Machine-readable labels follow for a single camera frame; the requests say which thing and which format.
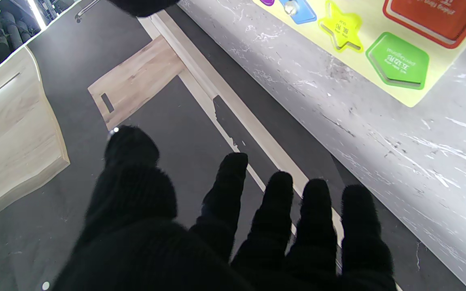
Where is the light wooden side panel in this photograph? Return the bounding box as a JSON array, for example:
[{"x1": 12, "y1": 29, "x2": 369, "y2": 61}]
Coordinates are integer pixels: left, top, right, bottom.
[{"x1": 0, "y1": 46, "x2": 71, "y2": 228}]

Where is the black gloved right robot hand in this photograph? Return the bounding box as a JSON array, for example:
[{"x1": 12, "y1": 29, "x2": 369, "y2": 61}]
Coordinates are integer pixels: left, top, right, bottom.
[{"x1": 109, "y1": 0, "x2": 182, "y2": 18}]

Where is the blue diamond puzzle piece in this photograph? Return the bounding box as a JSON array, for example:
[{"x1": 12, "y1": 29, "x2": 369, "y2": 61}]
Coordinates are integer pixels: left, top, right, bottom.
[{"x1": 279, "y1": 0, "x2": 318, "y2": 25}]

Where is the yellow wooden shape puzzle board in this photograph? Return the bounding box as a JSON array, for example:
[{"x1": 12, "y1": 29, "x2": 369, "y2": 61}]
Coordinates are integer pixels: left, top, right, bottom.
[{"x1": 252, "y1": 0, "x2": 466, "y2": 108}]

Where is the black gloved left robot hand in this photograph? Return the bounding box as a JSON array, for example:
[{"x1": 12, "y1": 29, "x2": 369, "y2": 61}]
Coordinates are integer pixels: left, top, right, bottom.
[{"x1": 51, "y1": 125, "x2": 397, "y2": 291}]

